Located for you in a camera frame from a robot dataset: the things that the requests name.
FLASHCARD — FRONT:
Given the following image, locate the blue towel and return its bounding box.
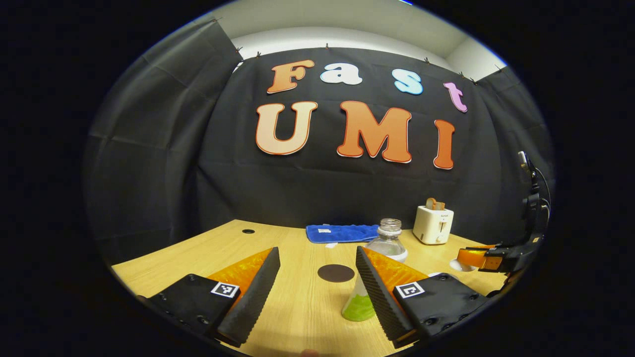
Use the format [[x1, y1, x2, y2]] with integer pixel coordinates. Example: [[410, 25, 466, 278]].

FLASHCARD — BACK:
[[306, 224, 380, 247]]

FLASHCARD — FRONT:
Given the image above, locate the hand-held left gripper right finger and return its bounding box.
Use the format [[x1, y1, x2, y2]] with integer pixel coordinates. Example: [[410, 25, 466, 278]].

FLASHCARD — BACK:
[[355, 245, 493, 350]]

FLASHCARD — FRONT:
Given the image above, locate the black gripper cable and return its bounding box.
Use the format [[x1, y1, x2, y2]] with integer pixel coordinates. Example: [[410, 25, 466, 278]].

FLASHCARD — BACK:
[[533, 166, 553, 224]]

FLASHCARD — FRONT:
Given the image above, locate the white toaster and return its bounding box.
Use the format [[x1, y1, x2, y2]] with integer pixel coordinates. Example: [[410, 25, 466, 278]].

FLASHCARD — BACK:
[[412, 205, 454, 245]]

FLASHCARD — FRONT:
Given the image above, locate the dark brown round coaster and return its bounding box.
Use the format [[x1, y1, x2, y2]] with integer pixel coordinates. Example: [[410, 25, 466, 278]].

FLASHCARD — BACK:
[[317, 264, 355, 283]]

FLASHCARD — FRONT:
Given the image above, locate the clear water bottle green label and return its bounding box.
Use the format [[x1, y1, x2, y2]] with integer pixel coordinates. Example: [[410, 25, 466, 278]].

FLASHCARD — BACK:
[[341, 218, 408, 322]]

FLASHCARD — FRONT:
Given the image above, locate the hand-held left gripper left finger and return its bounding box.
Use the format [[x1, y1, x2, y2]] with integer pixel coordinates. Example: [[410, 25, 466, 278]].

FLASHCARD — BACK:
[[135, 246, 281, 348]]

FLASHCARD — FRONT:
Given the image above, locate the black backdrop cloth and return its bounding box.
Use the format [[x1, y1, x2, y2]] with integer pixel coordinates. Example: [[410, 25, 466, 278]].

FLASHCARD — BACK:
[[83, 17, 555, 263]]

